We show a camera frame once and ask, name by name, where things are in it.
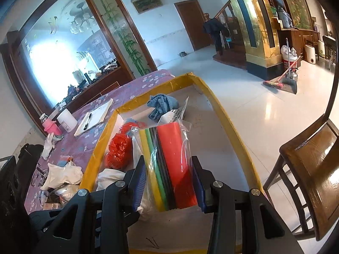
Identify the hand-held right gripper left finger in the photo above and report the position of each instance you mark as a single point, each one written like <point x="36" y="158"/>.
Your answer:
<point x="140" y="187"/>

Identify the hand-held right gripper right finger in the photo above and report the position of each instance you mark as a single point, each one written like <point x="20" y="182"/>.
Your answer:
<point x="198" y="189"/>

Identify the white plastic bag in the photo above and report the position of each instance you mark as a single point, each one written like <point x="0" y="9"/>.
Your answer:
<point x="110" y="178"/>

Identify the pack of coloured sheets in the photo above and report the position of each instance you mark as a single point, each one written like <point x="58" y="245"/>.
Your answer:
<point x="174" y="164"/>

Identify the yellow cardboard tray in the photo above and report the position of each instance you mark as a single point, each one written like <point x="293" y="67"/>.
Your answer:
<point x="225" y="143"/>

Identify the white dotted tissue pack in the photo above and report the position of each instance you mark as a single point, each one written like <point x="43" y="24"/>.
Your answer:
<point x="173" y="113"/>

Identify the blue towel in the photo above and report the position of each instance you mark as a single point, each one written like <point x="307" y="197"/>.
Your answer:
<point x="161" y="105"/>

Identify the shiny plastic packet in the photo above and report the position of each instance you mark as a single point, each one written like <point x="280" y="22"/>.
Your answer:
<point x="67" y="194"/>

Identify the white glove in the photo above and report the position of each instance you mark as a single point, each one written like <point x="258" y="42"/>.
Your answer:
<point x="50" y="145"/>

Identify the black pen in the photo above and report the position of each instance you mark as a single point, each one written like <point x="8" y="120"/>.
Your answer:
<point x="87" y="121"/>

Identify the white notebook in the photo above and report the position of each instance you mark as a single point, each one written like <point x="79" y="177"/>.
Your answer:
<point x="98" y="113"/>

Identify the pink water bottle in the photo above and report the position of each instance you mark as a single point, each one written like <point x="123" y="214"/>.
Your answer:
<point x="51" y="125"/>

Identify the white plastic jar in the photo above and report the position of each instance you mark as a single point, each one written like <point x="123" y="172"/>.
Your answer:
<point x="66" y="120"/>

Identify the wooden sideboard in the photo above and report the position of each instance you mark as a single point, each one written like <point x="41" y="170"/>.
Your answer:
<point x="106" y="82"/>

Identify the brown wooden chair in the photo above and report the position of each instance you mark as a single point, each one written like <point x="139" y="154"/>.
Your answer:
<point x="312" y="164"/>

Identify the row of small ornaments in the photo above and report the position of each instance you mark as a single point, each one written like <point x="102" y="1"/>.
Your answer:
<point x="87" y="78"/>

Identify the pink broom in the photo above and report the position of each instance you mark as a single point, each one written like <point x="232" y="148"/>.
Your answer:
<point x="275" y="84"/>

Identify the metal kettle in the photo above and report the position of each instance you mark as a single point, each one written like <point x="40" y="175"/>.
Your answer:
<point x="182" y="54"/>

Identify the grey dustpan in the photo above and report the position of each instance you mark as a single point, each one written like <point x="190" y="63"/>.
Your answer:
<point x="290" y="83"/>

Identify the wooden staircase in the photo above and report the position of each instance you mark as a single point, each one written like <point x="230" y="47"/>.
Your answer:
<point x="233" y="50"/>

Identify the bamboo print glass panel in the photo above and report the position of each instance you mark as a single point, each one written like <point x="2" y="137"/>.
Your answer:
<point x="124" y="31"/>

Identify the person in dark clothes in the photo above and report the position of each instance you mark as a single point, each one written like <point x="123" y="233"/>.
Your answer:
<point x="214" y="30"/>

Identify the red white bucket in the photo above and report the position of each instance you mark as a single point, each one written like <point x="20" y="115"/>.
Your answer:
<point x="290" y="58"/>

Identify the brown wooden door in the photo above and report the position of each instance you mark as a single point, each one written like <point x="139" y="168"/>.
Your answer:
<point x="194" y="26"/>

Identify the golden pillar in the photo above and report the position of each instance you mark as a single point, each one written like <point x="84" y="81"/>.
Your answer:
<point x="254" y="31"/>

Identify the white humidifier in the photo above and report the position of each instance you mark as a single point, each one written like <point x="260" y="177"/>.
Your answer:
<point x="320" y="49"/>
<point x="310" y="54"/>

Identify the wooden cabinet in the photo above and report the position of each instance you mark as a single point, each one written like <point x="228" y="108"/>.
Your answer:
<point x="299" y="41"/>

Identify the grey thermos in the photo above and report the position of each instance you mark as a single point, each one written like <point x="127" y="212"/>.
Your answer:
<point x="286" y="18"/>

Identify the framed wall picture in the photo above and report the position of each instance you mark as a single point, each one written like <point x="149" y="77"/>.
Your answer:
<point x="147" y="3"/>

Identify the large green wall painting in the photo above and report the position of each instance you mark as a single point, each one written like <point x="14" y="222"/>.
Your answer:
<point x="295" y="2"/>

